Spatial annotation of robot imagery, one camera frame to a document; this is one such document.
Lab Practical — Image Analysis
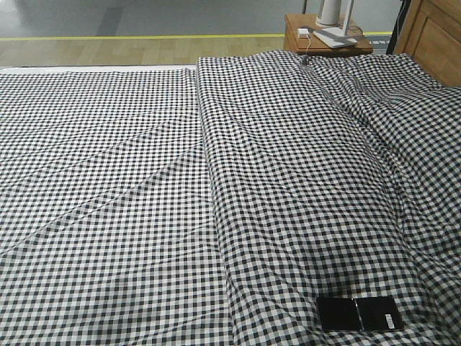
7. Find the black foldable smartphone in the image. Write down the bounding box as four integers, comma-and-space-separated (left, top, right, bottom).
316, 296, 404, 332

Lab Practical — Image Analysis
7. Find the checkered bed sheet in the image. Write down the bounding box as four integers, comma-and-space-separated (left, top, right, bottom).
1, 69, 233, 345

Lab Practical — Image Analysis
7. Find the white desk lamp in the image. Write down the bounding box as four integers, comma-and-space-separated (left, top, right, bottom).
313, 0, 357, 48

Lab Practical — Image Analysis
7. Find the checkered duvet cover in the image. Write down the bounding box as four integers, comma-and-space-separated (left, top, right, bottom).
197, 50, 460, 345

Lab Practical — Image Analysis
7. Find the wooden bedside table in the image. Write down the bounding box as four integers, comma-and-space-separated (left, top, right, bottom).
283, 13, 374, 56

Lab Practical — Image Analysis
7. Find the white charger adapter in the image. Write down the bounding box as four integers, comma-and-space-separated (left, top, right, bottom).
297, 27, 310, 39

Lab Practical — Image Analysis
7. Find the white cylindrical appliance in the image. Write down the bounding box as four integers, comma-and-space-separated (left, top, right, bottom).
315, 0, 341, 27

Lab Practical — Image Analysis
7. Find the wooden headboard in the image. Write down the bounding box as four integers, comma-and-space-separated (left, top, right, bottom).
394, 0, 460, 87

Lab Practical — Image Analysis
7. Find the white charging cable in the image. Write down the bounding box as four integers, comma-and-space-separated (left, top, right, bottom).
302, 35, 313, 66

